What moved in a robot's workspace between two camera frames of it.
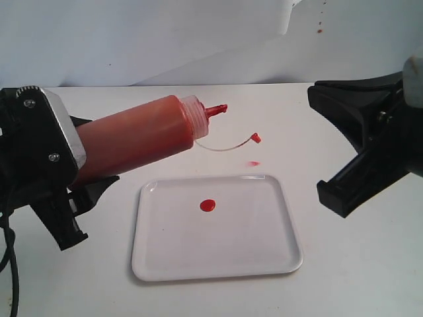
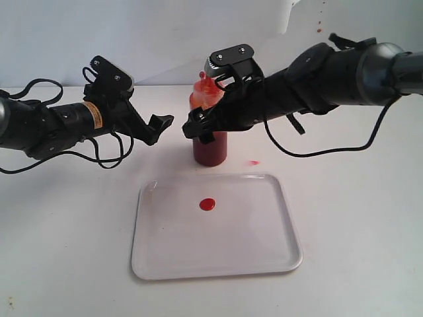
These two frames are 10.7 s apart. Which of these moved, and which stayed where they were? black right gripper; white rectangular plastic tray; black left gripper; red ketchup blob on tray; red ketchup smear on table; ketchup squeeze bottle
Moved: ketchup squeeze bottle; black left gripper; black right gripper
Stayed: white rectangular plastic tray; red ketchup smear on table; red ketchup blob on tray
